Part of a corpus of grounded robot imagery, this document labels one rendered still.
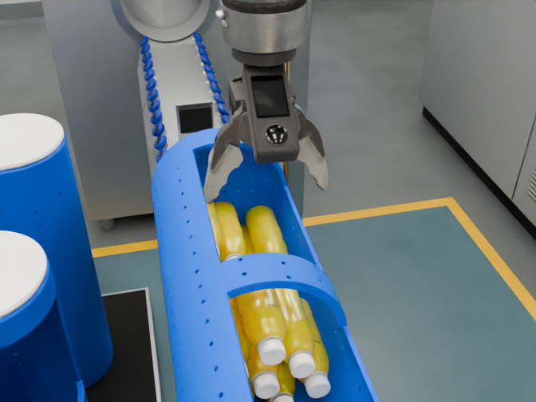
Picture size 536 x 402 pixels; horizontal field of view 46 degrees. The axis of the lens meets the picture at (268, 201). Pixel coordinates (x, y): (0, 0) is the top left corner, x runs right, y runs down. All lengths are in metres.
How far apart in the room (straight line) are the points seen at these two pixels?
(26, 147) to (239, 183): 0.60
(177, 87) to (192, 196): 1.08
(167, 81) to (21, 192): 0.75
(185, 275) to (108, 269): 1.85
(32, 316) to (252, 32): 0.81
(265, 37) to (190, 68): 1.66
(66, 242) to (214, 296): 0.95
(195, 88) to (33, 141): 0.65
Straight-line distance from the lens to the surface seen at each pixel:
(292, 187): 2.10
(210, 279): 0.96
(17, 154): 1.69
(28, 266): 1.33
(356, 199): 3.20
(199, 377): 0.88
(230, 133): 0.72
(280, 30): 0.66
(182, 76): 2.25
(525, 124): 3.05
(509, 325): 2.71
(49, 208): 1.74
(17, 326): 1.28
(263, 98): 0.67
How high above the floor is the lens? 1.87
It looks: 36 degrees down
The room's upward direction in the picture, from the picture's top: straight up
